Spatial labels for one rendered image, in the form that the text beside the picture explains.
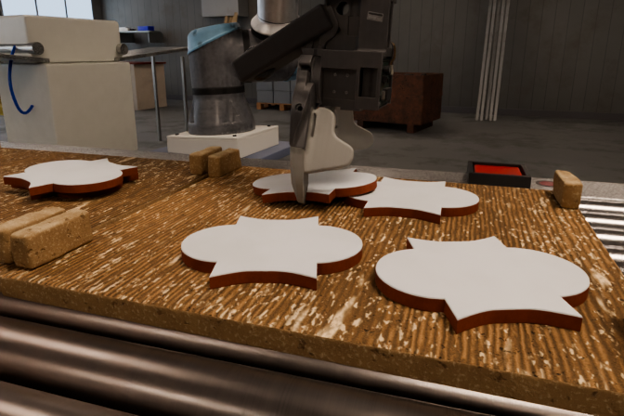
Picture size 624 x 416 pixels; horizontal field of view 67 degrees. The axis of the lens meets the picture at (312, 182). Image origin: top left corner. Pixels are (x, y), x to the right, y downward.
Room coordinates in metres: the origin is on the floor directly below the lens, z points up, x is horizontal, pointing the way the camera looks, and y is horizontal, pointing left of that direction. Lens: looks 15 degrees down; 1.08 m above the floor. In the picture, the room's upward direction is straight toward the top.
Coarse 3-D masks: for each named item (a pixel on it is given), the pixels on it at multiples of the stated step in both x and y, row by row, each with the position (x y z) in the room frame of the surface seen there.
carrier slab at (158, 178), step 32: (0, 160) 0.66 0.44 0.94; (32, 160) 0.66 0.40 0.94; (64, 160) 0.66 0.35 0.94; (128, 160) 0.66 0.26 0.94; (160, 160) 0.66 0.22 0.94; (0, 192) 0.50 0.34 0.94; (128, 192) 0.50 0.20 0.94; (160, 192) 0.50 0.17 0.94; (96, 224) 0.40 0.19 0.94; (0, 288) 0.30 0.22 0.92
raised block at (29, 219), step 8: (48, 208) 0.36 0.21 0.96; (56, 208) 0.36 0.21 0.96; (24, 216) 0.34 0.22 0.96; (32, 216) 0.34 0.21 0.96; (40, 216) 0.34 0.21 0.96; (48, 216) 0.35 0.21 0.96; (0, 224) 0.33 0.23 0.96; (8, 224) 0.33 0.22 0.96; (16, 224) 0.33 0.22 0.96; (24, 224) 0.33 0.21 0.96; (32, 224) 0.33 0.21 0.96; (0, 232) 0.31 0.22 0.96; (8, 232) 0.32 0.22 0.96; (0, 240) 0.31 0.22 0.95; (8, 240) 0.32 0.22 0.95; (0, 248) 0.31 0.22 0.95; (8, 248) 0.31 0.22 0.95; (0, 256) 0.31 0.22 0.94; (8, 256) 0.31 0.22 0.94
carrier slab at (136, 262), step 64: (192, 192) 0.50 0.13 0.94; (512, 192) 0.50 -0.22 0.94; (64, 256) 0.33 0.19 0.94; (128, 256) 0.33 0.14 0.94; (576, 256) 0.33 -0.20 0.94; (128, 320) 0.26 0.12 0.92; (192, 320) 0.25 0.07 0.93; (256, 320) 0.24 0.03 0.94; (320, 320) 0.24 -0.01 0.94; (384, 320) 0.24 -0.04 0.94; (448, 384) 0.20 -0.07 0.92; (512, 384) 0.19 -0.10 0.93; (576, 384) 0.19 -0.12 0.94
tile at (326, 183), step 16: (272, 176) 0.53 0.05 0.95; (288, 176) 0.52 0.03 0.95; (320, 176) 0.50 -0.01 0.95; (336, 176) 0.50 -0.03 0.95; (352, 176) 0.49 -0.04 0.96; (368, 176) 0.48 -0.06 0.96; (256, 192) 0.48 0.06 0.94; (272, 192) 0.45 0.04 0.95; (288, 192) 0.45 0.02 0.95; (320, 192) 0.43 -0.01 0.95; (336, 192) 0.45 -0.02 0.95; (352, 192) 0.45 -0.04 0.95
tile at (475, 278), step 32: (384, 256) 0.31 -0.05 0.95; (416, 256) 0.31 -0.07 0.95; (448, 256) 0.31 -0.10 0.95; (480, 256) 0.31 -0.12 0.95; (512, 256) 0.31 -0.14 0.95; (544, 256) 0.31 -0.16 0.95; (384, 288) 0.27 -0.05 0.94; (416, 288) 0.26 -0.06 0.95; (448, 288) 0.26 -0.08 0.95; (480, 288) 0.26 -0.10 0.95; (512, 288) 0.26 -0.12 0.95; (544, 288) 0.26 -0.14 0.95; (576, 288) 0.26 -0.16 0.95; (448, 320) 0.24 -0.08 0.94; (480, 320) 0.23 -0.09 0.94; (512, 320) 0.24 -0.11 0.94; (544, 320) 0.24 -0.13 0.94; (576, 320) 0.23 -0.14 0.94
